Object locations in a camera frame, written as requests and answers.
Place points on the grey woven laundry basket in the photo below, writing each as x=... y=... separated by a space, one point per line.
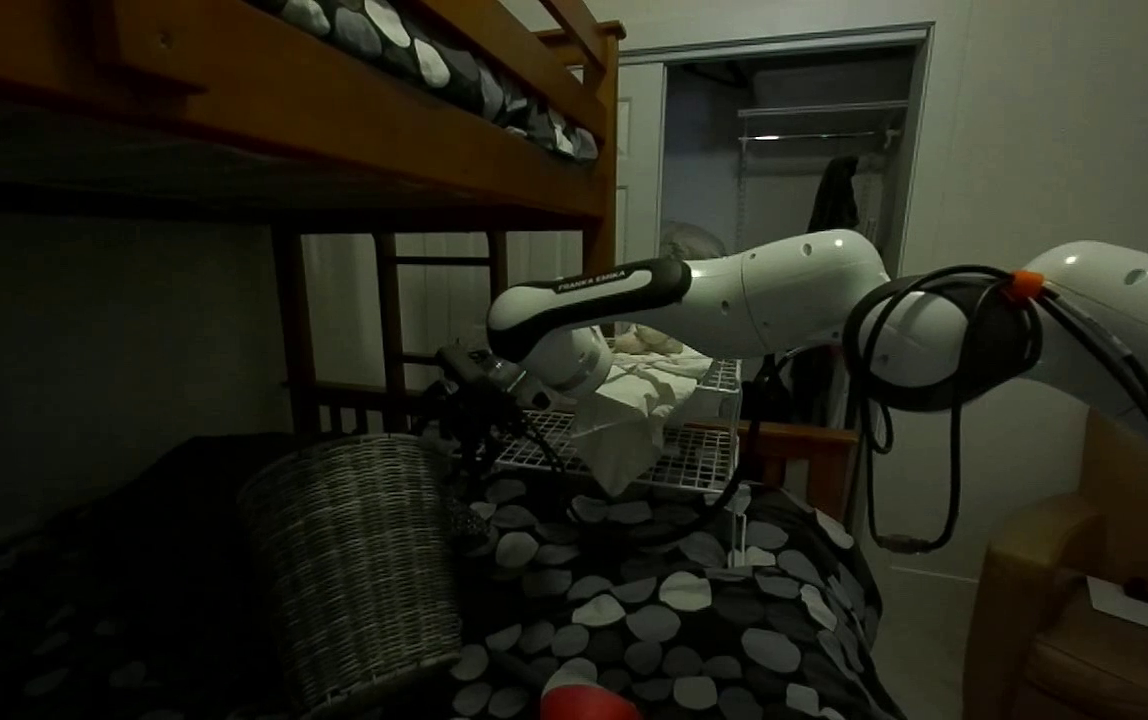
x=355 y=567

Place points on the closet shelf with rod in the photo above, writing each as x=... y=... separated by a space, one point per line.
x=867 y=124

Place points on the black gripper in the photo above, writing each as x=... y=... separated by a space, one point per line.
x=489 y=384

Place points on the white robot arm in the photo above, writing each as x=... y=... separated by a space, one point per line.
x=1073 y=316

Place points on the white wire rack basket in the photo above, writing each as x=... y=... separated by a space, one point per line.
x=697 y=457

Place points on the white crumpled cloth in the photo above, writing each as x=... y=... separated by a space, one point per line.
x=655 y=384

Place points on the black grey spotted bedspread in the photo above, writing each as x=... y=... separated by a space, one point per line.
x=146 y=603

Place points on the upper bunk spotted bedding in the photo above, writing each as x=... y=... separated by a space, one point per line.
x=436 y=64

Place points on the red round object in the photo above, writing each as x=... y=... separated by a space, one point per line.
x=584 y=700

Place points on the dark hanging garment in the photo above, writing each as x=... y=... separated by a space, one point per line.
x=836 y=197

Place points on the wooden bunk bed frame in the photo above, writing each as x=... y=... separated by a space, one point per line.
x=255 y=114

